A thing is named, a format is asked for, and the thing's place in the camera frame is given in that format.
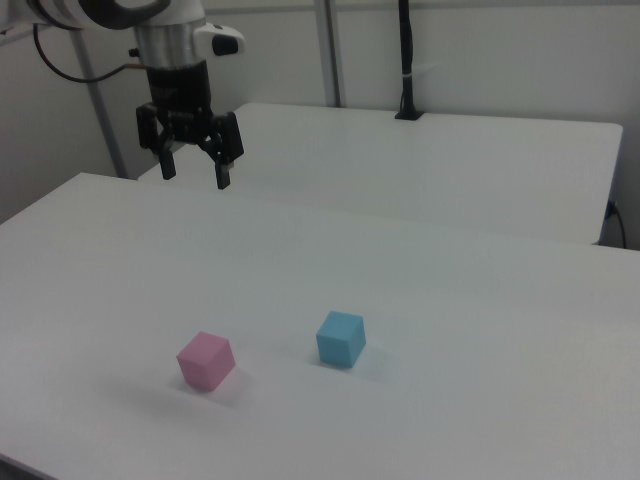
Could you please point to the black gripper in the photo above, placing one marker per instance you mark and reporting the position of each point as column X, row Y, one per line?
column 180, row 100

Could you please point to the blue cube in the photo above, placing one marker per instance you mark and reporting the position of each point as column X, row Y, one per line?
column 340, row 340

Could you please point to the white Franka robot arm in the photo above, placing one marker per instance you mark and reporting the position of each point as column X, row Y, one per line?
column 75, row 12

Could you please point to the pink cube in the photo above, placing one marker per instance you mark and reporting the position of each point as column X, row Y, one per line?
column 205, row 362

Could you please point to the grey partition post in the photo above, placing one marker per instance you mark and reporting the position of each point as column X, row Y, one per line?
column 107, row 135
column 330, row 50

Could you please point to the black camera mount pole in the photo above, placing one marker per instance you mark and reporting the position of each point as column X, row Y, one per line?
column 407, row 50

